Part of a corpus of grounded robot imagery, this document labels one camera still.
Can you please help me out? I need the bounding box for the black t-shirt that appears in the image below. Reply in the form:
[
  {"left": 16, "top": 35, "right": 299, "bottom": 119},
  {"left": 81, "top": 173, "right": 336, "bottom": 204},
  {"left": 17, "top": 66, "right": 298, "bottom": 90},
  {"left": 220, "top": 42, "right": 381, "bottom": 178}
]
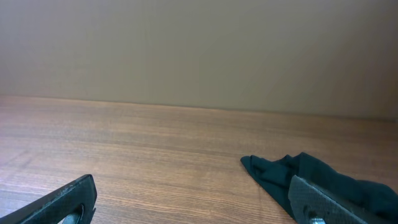
[{"left": 241, "top": 152, "right": 397, "bottom": 223}]

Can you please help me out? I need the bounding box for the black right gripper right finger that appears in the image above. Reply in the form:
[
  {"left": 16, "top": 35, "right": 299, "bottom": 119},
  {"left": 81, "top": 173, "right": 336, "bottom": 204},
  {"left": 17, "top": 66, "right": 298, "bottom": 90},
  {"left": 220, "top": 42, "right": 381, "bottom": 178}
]
[{"left": 288, "top": 175, "right": 373, "bottom": 224}]

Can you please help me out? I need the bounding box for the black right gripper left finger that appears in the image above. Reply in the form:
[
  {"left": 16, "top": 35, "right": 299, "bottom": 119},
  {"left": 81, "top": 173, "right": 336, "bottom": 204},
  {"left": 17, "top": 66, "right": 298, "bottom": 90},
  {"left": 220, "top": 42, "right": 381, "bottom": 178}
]
[{"left": 1, "top": 174, "right": 97, "bottom": 224}]

